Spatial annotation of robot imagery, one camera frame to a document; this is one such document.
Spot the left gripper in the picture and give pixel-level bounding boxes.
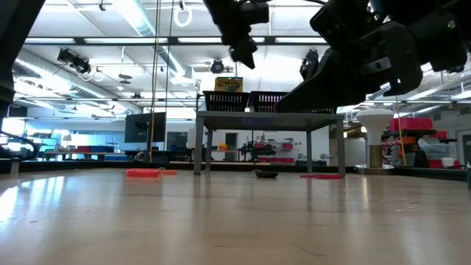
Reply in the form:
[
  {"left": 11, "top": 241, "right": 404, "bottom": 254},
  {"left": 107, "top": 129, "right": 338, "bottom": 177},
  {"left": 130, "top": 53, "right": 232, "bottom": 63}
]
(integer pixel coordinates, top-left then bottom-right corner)
[{"left": 202, "top": 0, "right": 259, "bottom": 71}]

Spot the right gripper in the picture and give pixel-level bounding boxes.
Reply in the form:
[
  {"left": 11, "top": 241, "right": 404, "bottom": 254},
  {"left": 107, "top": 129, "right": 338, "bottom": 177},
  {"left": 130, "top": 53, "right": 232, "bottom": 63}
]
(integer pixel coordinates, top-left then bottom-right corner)
[{"left": 275, "top": 0, "right": 425, "bottom": 114}]

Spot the yellow green crayon box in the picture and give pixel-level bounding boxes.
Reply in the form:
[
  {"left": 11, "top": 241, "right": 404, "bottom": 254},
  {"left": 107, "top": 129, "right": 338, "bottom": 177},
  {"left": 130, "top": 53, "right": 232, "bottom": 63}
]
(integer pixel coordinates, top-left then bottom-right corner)
[{"left": 213, "top": 76, "right": 244, "bottom": 93}]

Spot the red rubber band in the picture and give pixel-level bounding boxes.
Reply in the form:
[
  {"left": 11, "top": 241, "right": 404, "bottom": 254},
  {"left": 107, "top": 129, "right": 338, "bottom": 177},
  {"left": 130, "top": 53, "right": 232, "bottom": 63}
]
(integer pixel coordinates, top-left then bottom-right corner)
[{"left": 300, "top": 173, "right": 344, "bottom": 180}]

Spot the orange coil wristband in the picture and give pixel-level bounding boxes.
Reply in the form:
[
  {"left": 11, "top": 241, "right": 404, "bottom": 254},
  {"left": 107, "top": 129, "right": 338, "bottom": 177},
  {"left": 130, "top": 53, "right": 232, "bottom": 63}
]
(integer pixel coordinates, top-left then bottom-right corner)
[{"left": 125, "top": 168, "right": 162, "bottom": 178}]

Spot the black rig-mounted device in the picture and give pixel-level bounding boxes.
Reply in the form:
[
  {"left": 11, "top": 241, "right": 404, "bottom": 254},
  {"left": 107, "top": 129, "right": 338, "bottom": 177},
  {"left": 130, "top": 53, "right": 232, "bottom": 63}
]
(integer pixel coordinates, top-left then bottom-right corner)
[
  {"left": 299, "top": 49, "right": 320, "bottom": 80},
  {"left": 56, "top": 47, "right": 93, "bottom": 75}
]

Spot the grey metal table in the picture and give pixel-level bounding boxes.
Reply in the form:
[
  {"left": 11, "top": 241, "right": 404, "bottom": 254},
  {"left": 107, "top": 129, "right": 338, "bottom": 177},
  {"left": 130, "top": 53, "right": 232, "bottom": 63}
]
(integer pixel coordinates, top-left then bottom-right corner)
[{"left": 194, "top": 110, "right": 347, "bottom": 177}]

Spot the small black background robot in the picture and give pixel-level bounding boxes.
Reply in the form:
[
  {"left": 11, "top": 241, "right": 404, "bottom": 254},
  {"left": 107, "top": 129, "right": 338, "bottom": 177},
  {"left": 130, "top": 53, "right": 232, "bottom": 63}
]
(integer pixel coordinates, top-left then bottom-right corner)
[{"left": 238, "top": 141, "right": 277, "bottom": 162}]

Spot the black coil wristband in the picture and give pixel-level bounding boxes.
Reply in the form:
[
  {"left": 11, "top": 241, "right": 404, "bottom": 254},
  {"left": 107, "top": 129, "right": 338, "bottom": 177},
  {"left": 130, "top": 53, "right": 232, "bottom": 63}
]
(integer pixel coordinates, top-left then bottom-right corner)
[{"left": 252, "top": 169, "right": 280, "bottom": 180}]

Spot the black computer monitor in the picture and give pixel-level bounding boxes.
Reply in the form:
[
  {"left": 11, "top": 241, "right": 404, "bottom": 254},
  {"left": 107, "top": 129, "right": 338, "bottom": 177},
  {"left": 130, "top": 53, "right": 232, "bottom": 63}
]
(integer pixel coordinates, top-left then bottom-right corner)
[{"left": 124, "top": 112, "right": 167, "bottom": 144}]

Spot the black round overhead camera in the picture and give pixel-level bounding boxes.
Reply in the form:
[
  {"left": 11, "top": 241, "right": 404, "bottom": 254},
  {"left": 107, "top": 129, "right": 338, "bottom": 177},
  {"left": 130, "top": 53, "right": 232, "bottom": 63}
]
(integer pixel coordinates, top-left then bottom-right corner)
[{"left": 209, "top": 57, "right": 226, "bottom": 75}]

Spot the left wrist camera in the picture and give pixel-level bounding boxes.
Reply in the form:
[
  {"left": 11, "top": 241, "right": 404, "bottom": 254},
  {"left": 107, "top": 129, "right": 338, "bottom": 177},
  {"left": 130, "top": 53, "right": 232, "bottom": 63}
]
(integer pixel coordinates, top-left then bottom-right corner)
[{"left": 241, "top": 1, "right": 271, "bottom": 26}]

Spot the white hanging ring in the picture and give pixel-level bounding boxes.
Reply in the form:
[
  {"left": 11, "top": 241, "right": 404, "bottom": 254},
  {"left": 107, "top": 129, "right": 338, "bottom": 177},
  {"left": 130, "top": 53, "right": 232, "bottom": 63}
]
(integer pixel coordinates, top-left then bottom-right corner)
[{"left": 172, "top": 7, "right": 194, "bottom": 29}]

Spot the thin dark hanging cable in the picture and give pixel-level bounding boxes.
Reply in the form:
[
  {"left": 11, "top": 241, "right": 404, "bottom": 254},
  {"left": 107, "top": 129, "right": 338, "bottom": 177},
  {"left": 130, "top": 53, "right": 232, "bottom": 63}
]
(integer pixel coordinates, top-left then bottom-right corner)
[{"left": 164, "top": 0, "right": 175, "bottom": 113}]

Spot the yellow hanging cable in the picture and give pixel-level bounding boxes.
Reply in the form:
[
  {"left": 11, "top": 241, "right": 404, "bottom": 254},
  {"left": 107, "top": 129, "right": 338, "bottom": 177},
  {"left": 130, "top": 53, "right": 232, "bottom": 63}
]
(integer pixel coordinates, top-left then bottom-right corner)
[{"left": 394, "top": 96, "right": 408, "bottom": 166}]

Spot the olive hanging cable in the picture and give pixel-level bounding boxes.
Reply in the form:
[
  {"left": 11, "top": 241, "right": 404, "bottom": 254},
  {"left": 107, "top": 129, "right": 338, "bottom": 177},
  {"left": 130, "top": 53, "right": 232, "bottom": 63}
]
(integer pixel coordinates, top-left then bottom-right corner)
[{"left": 149, "top": 0, "right": 162, "bottom": 163}]

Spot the black looped cable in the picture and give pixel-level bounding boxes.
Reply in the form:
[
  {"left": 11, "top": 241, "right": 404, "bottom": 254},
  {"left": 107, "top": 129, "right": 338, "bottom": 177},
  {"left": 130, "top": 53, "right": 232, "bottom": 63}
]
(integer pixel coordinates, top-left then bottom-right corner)
[{"left": 0, "top": 129, "right": 41, "bottom": 162}]

